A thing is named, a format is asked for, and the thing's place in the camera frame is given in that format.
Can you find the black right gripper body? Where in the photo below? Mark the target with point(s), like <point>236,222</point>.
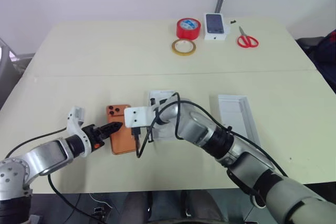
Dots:
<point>136,133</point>

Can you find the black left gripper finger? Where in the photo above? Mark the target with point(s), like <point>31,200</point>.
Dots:
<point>113,125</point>
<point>111,132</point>

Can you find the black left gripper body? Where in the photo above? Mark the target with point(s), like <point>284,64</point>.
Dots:
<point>93,136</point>

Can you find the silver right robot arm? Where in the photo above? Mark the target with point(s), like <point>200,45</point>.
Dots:
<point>236,153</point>

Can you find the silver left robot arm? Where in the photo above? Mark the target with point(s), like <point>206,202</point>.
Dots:
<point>50,155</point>

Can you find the white phone box base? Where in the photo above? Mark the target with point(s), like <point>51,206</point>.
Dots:
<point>160,95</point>

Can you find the white phone box lid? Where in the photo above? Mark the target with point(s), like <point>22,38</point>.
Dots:
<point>233,111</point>

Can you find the white printed phone box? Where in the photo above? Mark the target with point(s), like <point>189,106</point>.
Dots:
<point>215,26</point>

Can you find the orange smartphone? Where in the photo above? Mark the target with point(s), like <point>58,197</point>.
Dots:
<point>120,145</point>

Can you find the yellow tape roll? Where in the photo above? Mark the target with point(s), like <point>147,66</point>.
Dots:
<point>175,48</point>

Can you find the grey chair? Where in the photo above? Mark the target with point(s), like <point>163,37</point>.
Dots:
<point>6,66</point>

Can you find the red tape roll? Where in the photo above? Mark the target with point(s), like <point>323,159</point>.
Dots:
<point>187,28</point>

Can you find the dark bag and chair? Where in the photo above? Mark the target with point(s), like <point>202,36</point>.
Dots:
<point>324,51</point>

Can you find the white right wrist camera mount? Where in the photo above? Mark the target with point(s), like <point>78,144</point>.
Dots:
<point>137,116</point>

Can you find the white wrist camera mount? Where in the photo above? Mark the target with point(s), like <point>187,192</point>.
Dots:
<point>74,121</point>
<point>137,116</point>

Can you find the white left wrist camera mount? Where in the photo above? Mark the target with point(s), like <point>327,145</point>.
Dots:
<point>74,121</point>

